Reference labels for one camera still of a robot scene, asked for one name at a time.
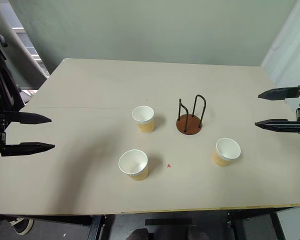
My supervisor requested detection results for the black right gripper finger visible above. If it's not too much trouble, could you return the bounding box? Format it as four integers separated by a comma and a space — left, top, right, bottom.
257, 86, 300, 102
254, 119, 300, 135

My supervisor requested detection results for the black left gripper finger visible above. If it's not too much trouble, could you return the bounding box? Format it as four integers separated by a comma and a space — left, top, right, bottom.
0, 141, 56, 158
4, 111, 52, 125

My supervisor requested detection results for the yellow ribbed paper cup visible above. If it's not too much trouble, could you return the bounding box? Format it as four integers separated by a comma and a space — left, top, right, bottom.
131, 105, 156, 134
118, 149, 149, 182
213, 137, 242, 168

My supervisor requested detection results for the black sneaker with white sole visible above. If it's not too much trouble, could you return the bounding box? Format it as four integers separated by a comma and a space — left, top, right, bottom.
10, 216, 35, 236

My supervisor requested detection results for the dark rounded shape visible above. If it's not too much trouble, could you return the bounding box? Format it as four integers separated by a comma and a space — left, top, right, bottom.
128, 227, 150, 240

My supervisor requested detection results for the black floor tape strip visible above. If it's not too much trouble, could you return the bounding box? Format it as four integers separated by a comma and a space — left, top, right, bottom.
144, 218, 193, 227

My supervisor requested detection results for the brown cup holder stand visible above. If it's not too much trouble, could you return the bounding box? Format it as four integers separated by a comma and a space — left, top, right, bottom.
175, 94, 207, 136

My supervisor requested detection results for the black metal table frame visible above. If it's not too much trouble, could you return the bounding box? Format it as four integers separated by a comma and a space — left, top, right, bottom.
32, 208, 287, 240

